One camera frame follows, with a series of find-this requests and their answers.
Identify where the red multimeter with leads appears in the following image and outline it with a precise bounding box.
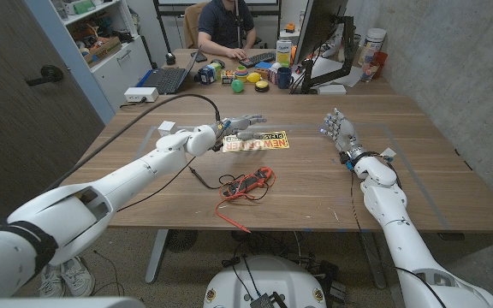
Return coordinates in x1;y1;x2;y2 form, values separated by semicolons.
215;166;277;234

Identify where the grey table leg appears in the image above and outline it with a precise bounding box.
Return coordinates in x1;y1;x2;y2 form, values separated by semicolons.
144;229;170;285

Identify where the white paper sheet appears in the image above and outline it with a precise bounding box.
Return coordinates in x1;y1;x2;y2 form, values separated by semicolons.
309;55;364;89

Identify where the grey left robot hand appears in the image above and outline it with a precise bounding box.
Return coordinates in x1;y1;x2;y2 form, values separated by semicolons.
214;113;274;150

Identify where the black computer monitor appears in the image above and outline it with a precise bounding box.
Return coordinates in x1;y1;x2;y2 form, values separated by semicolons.
293;0;351;66

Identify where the person in dark shirt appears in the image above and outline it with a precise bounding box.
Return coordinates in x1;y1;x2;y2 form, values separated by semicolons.
197;0;258;61

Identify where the white carton with yellow print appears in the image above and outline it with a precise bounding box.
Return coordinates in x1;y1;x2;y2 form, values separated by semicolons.
276;38;294;68

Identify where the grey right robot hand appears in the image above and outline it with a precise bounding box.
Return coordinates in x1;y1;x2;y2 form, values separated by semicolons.
319;107;368;163

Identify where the black reacher grabber pole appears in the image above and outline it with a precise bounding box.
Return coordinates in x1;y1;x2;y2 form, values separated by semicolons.
235;0;244;49

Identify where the black door handle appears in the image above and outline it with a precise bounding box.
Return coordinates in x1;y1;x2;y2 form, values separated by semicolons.
25;64;65;88

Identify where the dark blue mug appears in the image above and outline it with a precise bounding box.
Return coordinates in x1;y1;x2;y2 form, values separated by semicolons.
276;67;295;90

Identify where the white wipes canister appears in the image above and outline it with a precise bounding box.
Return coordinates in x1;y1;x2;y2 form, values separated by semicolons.
359;27;389;68

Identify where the black keyboard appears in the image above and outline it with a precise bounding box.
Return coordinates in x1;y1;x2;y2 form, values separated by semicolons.
238;50;278;69

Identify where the black floor fan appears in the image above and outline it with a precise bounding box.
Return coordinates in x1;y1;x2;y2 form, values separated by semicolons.
165;229;199;254

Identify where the tan office chair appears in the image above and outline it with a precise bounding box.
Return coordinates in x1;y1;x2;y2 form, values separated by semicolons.
183;2;210;50

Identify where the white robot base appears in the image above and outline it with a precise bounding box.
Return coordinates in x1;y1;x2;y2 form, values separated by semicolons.
203;255;329;308

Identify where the cardboard box with clutter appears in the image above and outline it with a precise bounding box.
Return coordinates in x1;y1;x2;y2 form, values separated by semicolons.
82;36;123;68

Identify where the white and red cup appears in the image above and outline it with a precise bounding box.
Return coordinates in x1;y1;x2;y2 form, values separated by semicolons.
267;62;283;86

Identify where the black laptop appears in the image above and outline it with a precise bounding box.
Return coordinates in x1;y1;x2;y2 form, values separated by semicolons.
137;44;203;96

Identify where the flat white box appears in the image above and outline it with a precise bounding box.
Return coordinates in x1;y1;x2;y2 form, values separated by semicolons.
317;83;347;96

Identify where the red clamp multimeter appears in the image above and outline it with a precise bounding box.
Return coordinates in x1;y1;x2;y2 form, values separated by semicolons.
222;167;273;198

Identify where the colourful stacking ring toy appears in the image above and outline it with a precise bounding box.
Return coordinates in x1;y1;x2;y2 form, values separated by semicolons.
234;65;250;84

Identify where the red plastic cup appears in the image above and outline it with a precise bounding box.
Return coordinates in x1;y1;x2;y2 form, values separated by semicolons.
371;50;389;80

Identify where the white sneaker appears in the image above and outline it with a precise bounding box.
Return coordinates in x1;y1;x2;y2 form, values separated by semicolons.
60;256;96;298
39;263;66;299

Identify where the white power adapter box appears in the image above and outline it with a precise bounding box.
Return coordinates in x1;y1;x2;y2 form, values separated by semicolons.
123;86;160;104

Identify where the black multimeter test lead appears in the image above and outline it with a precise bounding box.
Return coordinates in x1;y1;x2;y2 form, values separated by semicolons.
187;165;273;203

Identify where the small white box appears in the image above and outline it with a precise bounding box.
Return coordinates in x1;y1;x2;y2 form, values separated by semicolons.
157;120;178;138

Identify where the yellow new driver sticker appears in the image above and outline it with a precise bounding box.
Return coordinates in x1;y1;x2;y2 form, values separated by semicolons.
222;130;291;154

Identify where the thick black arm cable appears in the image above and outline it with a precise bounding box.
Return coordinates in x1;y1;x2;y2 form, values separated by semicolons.
45;92;223;194

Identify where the white shelf cabinet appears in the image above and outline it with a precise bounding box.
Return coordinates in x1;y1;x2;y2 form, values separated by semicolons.
23;0;154;126

